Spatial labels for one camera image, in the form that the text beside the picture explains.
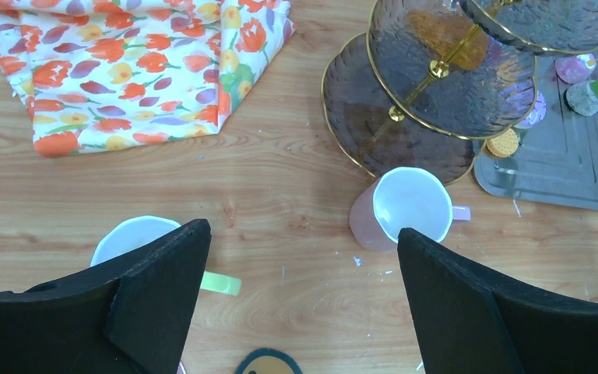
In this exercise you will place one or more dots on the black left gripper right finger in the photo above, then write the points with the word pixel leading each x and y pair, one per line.
pixel 470 318

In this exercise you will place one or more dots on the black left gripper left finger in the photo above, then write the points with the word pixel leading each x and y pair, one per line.
pixel 130 314

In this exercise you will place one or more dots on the orange round biscuit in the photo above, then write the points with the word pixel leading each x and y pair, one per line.
pixel 504 145

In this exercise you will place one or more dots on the purple frosted donut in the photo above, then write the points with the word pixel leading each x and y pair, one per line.
pixel 536 115

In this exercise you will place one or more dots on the three-tier glass cake stand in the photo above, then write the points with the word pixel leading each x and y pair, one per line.
pixel 390 101

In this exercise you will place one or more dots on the brown bread roll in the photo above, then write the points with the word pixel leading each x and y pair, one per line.
pixel 442 32

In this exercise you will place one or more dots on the red round coaster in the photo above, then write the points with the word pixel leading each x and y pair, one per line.
pixel 181 369

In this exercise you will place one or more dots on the white cup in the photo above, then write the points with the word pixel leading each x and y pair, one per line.
pixel 138 231

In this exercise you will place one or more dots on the pink mug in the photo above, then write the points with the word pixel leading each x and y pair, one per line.
pixel 404 197

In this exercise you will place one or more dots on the metal serving tray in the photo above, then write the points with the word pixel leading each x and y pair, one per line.
pixel 557 159

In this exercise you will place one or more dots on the floral orange cloth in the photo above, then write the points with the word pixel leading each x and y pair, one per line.
pixel 100 75

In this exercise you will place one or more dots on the pink round cake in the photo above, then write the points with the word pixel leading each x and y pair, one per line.
pixel 575 69

